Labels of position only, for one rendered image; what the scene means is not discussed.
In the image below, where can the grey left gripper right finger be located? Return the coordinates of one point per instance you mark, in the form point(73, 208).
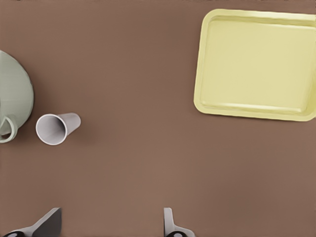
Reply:
point(169, 223)

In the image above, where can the yellow rectangular tray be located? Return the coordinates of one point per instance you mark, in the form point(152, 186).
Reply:
point(256, 64)

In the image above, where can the white IKEA cup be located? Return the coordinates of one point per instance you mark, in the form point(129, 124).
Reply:
point(53, 128)

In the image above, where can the pale green pot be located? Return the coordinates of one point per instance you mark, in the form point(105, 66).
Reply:
point(12, 96)

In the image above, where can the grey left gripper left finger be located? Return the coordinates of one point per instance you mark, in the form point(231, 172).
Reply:
point(47, 225)

